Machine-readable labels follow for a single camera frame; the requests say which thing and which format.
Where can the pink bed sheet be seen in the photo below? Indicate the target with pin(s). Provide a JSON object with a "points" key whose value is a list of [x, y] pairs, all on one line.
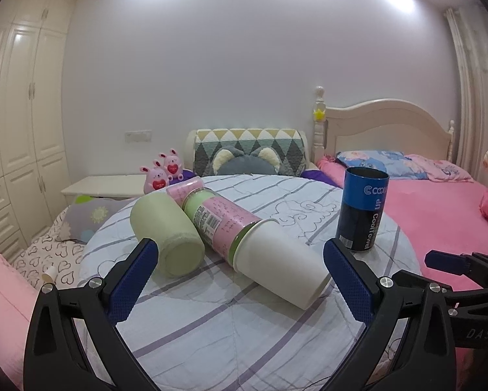
{"points": [[439, 220]]}

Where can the small white tube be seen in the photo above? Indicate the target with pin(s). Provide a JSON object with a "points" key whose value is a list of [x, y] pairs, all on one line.
{"points": [[49, 275]]}

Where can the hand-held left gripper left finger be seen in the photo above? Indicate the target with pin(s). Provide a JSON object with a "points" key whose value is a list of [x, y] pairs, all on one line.
{"points": [[133, 283]]}

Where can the heart print sheet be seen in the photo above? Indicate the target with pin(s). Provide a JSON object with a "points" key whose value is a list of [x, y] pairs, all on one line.
{"points": [[50, 262]]}

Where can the white cup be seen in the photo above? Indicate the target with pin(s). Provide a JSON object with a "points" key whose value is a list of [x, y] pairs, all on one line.
{"points": [[282, 266]]}

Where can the blue floral pillow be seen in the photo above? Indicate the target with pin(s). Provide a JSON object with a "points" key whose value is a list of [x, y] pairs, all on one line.
{"points": [[374, 162]]}

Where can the grey cat plush pillow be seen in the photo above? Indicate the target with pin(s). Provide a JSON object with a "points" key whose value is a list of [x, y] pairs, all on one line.
{"points": [[244, 163]]}

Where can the pink cartoon pillow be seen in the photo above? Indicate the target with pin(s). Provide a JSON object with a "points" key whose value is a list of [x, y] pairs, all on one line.
{"points": [[443, 167]]}

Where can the cream curtain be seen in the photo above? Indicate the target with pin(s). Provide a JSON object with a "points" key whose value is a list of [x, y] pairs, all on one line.
{"points": [[469, 89]]}

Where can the cream wooden bed headboard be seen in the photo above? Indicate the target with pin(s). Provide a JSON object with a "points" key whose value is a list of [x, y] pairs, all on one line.
{"points": [[390, 130]]}

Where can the pink green clear canister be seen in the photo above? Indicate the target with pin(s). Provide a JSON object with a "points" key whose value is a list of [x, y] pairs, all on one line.
{"points": [[215, 216]]}

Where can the blue black canister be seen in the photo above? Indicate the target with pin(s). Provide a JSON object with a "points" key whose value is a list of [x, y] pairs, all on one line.
{"points": [[362, 211]]}

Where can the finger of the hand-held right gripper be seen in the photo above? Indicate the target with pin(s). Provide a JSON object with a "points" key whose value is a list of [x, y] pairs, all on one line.
{"points": [[478, 295], [445, 261]]}

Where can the white nightstand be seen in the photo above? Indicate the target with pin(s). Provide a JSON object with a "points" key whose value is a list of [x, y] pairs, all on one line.
{"points": [[105, 185]]}

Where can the grey flower print pillow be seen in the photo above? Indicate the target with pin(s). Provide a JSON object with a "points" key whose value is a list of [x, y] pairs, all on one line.
{"points": [[93, 216]]}

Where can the diamond pattern quilted cushion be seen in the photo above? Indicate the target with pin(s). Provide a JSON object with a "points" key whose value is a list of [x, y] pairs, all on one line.
{"points": [[250, 140]]}

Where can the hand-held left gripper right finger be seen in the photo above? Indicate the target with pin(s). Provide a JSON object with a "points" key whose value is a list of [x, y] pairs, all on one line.
{"points": [[349, 283]]}

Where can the pale green cylinder container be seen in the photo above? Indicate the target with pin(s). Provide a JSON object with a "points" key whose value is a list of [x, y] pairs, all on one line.
{"points": [[168, 238]]}

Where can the purple cloth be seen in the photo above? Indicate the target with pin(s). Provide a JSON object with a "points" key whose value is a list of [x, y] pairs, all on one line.
{"points": [[315, 176]]}

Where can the cream wardrobe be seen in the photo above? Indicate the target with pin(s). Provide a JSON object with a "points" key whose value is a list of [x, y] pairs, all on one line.
{"points": [[20, 130]]}

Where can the pink blanket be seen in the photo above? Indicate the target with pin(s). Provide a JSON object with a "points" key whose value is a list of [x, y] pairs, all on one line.
{"points": [[3, 301]]}

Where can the pink bunny plush toy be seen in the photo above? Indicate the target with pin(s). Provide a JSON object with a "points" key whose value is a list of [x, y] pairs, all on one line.
{"points": [[172, 166], [154, 179]]}

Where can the yellow crown sticker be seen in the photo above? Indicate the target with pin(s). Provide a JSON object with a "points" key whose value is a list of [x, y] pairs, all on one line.
{"points": [[318, 112]]}

